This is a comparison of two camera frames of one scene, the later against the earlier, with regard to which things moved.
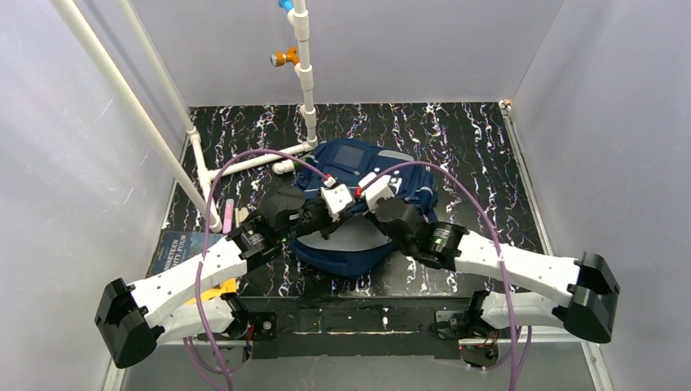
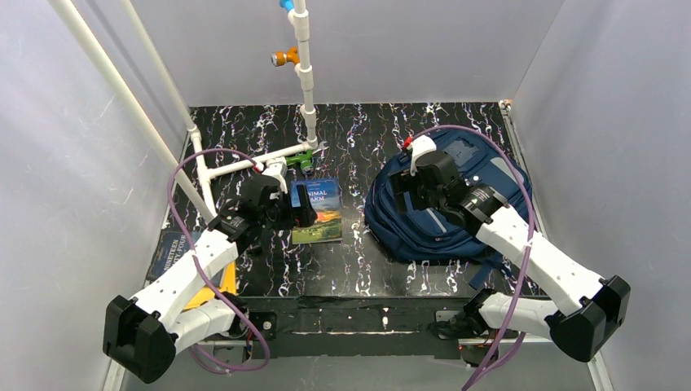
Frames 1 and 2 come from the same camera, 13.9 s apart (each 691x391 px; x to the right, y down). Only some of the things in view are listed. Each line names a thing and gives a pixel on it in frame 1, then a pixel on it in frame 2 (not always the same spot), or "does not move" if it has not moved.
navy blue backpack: x=375 y=173 to x=427 y=235
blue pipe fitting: x=287 y=5 does not move
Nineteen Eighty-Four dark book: x=174 y=248 does not move
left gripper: x=324 y=222 to x=297 y=204
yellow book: x=228 y=286 does not move
